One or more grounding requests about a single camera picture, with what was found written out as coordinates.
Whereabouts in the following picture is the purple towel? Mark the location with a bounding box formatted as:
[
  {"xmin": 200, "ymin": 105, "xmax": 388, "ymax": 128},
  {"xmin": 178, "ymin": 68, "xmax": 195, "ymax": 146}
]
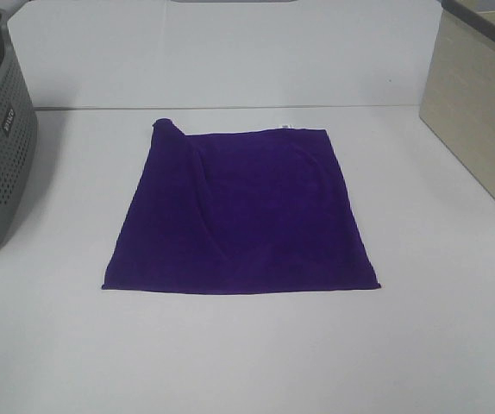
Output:
[{"xmin": 103, "ymin": 118, "xmax": 379, "ymax": 295}]

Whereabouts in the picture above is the beige bin with grey rim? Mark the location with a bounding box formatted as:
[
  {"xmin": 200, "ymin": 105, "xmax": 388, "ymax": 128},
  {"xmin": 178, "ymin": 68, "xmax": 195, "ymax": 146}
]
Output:
[{"xmin": 419, "ymin": 10, "xmax": 495, "ymax": 199}]

